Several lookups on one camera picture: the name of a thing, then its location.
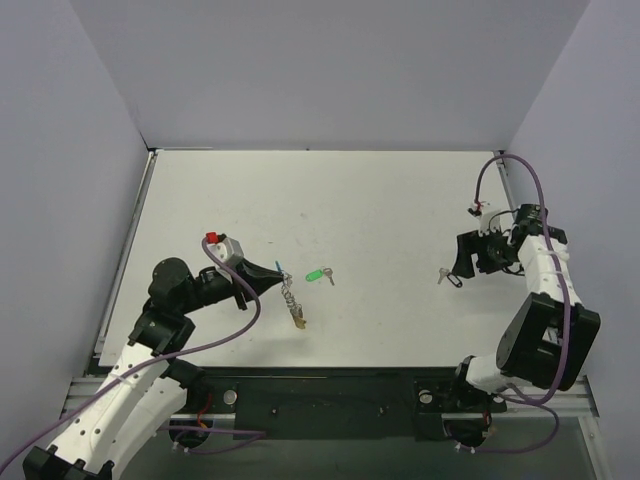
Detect black key tag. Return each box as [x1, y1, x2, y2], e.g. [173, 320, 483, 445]
[446, 273, 463, 288]

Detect metal key organizer blue handle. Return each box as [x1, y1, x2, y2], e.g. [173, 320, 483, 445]
[275, 261, 306, 322]

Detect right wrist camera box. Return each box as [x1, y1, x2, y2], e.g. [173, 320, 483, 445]
[468, 202, 501, 236]

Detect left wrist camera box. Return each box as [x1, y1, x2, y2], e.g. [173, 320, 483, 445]
[204, 232, 244, 267]

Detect silver key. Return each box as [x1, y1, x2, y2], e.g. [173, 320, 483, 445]
[437, 268, 449, 285]
[322, 267, 335, 286]

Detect green key tag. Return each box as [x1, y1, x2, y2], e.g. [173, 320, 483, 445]
[305, 269, 324, 282]

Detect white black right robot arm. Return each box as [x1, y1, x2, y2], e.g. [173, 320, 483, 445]
[446, 203, 601, 409]

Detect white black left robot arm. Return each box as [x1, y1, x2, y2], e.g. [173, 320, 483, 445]
[22, 258, 284, 479]

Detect yellow key tag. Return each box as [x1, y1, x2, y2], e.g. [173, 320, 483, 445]
[294, 317, 306, 330]

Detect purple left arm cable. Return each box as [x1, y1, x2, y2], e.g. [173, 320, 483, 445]
[0, 237, 269, 480]

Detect silver key on green tag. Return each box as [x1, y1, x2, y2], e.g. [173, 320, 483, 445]
[322, 267, 335, 286]

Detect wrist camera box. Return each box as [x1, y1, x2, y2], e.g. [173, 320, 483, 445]
[468, 202, 501, 236]
[204, 232, 244, 267]

